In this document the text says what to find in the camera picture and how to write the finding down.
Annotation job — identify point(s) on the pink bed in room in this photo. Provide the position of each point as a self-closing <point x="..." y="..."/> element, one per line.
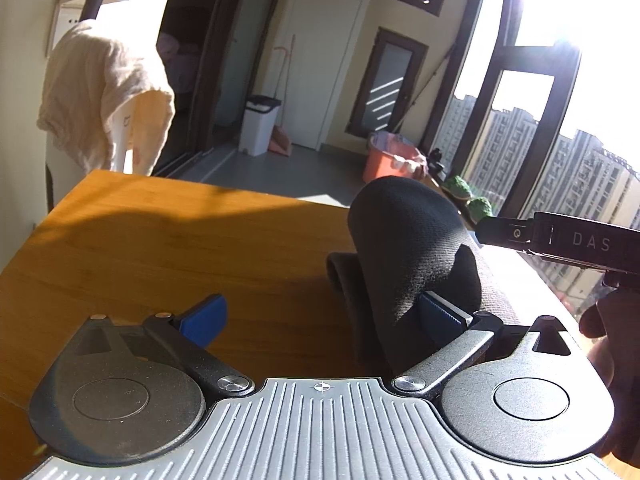
<point x="181" y="62"/>

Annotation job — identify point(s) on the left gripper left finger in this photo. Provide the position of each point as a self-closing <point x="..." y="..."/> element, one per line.
<point x="187" y="335"/>

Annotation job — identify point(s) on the white plastic trash bin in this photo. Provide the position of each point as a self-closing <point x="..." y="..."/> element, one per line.
<point x="259" y="118"/>

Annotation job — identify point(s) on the orange bucket with cloths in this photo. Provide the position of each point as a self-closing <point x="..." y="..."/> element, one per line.
<point x="391" y="155"/>

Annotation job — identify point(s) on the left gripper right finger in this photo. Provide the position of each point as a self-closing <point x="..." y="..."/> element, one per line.
<point x="461" y="339"/>

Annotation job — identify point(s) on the dark grey knitted garment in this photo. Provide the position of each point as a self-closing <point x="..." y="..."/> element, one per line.
<point x="409" y="239"/>

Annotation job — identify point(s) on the green slipper near window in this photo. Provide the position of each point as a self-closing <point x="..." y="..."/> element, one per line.
<point x="458" y="188"/>

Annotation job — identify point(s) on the pink dustpan with broom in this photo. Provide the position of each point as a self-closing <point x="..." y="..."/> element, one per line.
<point x="280" y="143"/>

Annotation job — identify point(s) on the right hand in shadow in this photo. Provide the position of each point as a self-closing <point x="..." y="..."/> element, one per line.
<point x="613" y="323"/>

